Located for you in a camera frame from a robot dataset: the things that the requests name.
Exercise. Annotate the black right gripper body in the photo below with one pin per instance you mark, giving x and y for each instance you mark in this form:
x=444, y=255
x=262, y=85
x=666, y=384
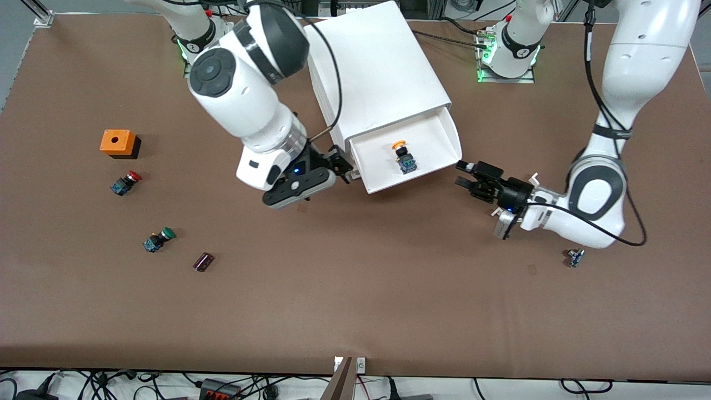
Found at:
x=319, y=160

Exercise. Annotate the aluminium frame corner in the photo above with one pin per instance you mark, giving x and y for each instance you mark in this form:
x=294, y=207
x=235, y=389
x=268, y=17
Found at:
x=41, y=14

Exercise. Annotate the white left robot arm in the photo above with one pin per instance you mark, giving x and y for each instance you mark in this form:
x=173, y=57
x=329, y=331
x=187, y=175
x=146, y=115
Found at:
x=633, y=66

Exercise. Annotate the dark purple capacitor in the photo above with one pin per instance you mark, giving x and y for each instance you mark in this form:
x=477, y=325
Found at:
x=203, y=262

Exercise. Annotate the white drawer cabinet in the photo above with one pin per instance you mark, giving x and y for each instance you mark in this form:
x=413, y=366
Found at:
x=366, y=61

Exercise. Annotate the white metal bracket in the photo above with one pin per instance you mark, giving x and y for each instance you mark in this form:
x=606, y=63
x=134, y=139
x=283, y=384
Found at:
x=361, y=365

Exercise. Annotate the orange push button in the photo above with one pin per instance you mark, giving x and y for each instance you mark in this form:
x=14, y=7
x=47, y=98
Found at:
x=406, y=160

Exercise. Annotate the black power strip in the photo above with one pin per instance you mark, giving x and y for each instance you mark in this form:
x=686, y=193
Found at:
x=219, y=390

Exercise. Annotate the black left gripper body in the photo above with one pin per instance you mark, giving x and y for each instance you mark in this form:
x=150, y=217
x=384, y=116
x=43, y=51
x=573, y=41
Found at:
x=514, y=194

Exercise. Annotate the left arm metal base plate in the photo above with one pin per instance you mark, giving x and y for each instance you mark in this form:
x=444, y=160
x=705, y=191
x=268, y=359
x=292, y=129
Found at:
x=483, y=78

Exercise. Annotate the small blue electronic component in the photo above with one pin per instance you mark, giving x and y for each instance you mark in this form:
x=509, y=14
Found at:
x=575, y=258

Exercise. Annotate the green push button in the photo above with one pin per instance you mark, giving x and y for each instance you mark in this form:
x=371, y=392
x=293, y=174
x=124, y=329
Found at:
x=158, y=239

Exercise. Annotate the orange button box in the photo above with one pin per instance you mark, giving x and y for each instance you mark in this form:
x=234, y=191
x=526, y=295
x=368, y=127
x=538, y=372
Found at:
x=115, y=142

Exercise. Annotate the wooden camera post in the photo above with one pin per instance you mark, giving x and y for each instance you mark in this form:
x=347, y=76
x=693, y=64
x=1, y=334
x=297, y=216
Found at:
x=340, y=383

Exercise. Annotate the red push button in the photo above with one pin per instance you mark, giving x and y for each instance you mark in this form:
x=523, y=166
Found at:
x=126, y=182

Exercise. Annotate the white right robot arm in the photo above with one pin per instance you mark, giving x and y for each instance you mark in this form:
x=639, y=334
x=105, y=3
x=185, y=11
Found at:
x=244, y=94

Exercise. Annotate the white curved plastic strip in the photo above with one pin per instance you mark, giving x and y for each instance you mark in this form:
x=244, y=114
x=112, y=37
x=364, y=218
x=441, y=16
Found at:
x=534, y=179

